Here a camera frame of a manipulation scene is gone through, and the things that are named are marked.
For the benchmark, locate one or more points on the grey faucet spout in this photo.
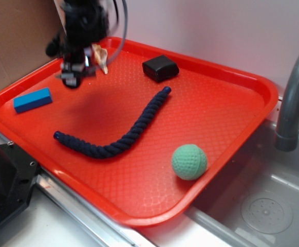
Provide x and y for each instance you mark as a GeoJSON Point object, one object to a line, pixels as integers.
{"type": "Point", "coordinates": [287, 128]}

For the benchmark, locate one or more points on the spiral seashell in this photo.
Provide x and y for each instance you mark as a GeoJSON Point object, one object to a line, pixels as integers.
{"type": "Point", "coordinates": [100, 55]}

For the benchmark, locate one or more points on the grey plastic sink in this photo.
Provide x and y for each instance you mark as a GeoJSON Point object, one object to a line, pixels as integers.
{"type": "Point", "coordinates": [254, 199]}

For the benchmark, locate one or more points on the red plastic tray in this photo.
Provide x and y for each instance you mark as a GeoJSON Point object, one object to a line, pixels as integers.
{"type": "Point", "coordinates": [212, 106]}

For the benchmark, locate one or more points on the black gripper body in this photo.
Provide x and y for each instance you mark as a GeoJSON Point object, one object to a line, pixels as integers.
{"type": "Point", "coordinates": [85, 23]}

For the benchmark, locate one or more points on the blue rectangular block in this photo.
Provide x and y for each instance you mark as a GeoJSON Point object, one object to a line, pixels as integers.
{"type": "Point", "coordinates": [32, 100]}

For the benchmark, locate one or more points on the metal rail strip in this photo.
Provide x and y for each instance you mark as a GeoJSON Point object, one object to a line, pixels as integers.
{"type": "Point", "coordinates": [57, 217]}

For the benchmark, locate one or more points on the brown cardboard panel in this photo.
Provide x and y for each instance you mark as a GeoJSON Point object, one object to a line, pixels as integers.
{"type": "Point", "coordinates": [26, 27]}

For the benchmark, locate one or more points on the green dimpled ball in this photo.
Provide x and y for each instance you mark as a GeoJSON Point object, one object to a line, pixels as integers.
{"type": "Point", "coordinates": [189, 162]}

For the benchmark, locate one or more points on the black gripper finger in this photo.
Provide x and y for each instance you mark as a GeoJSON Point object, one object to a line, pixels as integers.
{"type": "Point", "coordinates": [90, 67]}
{"type": "Point", "coordinates": [72, 68]}

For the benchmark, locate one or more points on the black rounded box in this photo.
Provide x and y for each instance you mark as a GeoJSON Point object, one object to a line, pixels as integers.
{"type": "Point", "coordinates": [160, 68]}

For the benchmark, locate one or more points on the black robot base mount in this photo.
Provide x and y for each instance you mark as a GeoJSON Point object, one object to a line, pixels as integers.
{"type": "Point", "coordinates": [18, 173]}

